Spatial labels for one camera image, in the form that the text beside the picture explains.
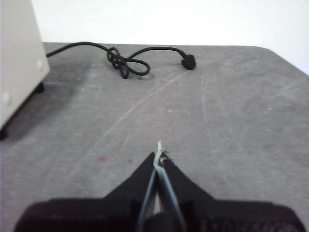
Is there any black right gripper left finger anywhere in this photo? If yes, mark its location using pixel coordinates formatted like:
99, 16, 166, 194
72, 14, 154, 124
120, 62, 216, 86
14, 151, 157, 232

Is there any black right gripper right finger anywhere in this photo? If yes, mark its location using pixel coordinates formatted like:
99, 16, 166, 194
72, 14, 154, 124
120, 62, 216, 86
156, 141, 308, 232

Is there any cream Toshiba toaster oven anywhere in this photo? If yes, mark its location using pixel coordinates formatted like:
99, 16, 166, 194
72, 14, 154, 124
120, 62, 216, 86
0, 0, 51, 141

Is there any black power cable with plug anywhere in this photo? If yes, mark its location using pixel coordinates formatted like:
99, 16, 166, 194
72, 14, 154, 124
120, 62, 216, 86
45, 41, 197, 80

